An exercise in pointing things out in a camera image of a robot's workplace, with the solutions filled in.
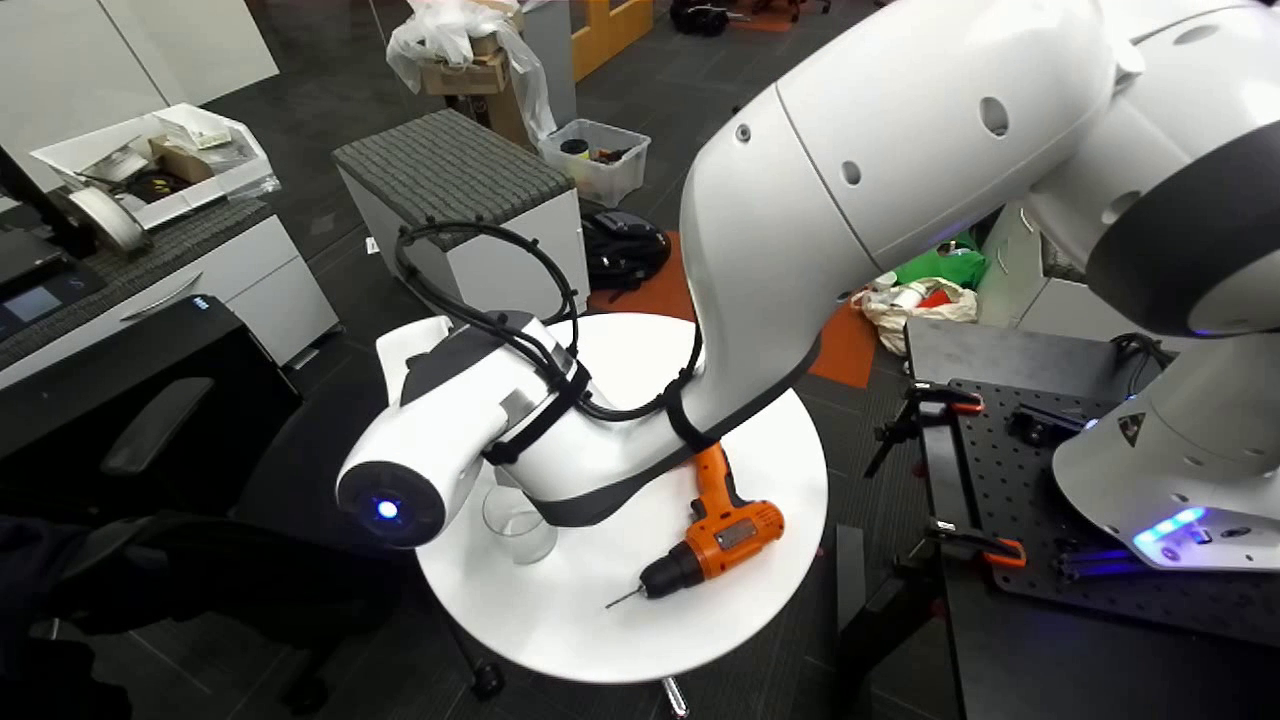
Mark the white tray with clutter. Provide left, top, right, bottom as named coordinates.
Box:
left=26, top=99, right=279, bottom=234

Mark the black device with blue screen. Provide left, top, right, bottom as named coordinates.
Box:
left=0, top=246, right=102, bottom=351

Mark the orange black clamp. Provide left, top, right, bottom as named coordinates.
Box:
left=859, top=382, right=986, bottom=482
left=926, top=515, right=1032, bottom=575

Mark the clear plastic bin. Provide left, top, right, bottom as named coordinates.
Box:
left=537, top=115, right=655, bottom=214

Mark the white and green bag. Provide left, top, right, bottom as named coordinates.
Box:
left=847, top=246, right=997, bottom=355

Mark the black backpack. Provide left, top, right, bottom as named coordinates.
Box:
left=578, top=208, right=677, bottom=297

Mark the white cabinet with grey cushion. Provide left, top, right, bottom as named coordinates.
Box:
left=327, top=106, right=590, bottom=325

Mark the white storage cabinet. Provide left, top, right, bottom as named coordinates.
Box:
left=0, top=0, right=282, bottom=152

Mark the orange wooden cabinet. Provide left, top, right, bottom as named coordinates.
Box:
left=570, top=0, right=655, bottom=76

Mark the white plastic bag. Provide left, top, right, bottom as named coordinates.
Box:
left=382, top=0, right=560, bottom=152

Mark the white printer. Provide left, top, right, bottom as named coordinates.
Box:
left=0, top=196, right=343, bottom=397

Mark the white cabinet with tools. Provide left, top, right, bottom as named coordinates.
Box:
left=974, top=196, right=1137, bottom=351

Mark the grey tape roll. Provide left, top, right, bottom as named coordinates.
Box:
left=61, top=184, right=150, bottom=258

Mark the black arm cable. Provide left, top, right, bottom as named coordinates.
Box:
left=393, top=218, right=710, bottom=463

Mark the black office chair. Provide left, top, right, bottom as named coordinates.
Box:
left=0, top=291, right=444, bottom=716

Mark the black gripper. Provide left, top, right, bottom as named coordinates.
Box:
left=397, top=319, right=511, bottom=408

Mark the orange cordless drill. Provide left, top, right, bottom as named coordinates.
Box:
left=598, top=440, right=788, bottom=615

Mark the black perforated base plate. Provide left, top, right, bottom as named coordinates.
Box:
left=952, top=377, right=1280, bottom=654

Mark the brown cardboard box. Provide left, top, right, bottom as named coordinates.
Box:
left=414, top=31, right=531, bottom=138

